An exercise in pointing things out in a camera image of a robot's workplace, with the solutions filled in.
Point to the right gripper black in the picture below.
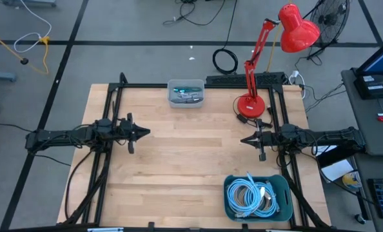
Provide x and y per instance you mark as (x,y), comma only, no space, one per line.
(269,139)

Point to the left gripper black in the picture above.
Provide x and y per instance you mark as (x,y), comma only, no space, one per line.
(130,133)

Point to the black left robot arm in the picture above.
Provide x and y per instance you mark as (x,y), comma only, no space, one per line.
(59,138)

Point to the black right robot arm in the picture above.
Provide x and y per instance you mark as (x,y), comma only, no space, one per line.
(323,138)

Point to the grey plastic bin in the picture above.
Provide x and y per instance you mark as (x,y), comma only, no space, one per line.
(185,105)

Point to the teal plastic bin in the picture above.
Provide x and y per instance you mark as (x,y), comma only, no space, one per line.
(285,190)

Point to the black perforated power strip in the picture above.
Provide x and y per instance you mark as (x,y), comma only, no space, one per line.
(230,79)

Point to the white paper sheet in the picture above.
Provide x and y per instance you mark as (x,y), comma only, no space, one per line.
(323,149)
(336,169)

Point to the round printed disc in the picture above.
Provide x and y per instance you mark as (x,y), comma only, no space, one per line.
(351,180)

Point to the red desk lamp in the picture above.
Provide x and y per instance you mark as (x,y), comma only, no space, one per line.
(299,32)

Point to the dark grey desk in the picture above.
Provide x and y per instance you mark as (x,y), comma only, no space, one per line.
(372,167)

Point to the grey side desk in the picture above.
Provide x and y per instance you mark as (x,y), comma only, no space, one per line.
(378,135)

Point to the small black computer box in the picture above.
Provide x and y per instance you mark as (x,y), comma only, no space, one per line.
(372,91)

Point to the black caster wheel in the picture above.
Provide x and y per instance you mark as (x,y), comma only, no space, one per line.
(360,219)

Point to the black round floor cap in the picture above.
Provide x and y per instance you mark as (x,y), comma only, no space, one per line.
(24,60)

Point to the black floor fan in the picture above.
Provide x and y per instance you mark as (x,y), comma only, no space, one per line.
(331,16)

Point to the black aluminium table frame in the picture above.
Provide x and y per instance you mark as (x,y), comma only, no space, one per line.
(140,85)

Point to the silver metal bracket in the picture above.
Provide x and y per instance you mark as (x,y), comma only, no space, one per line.
(105,229)

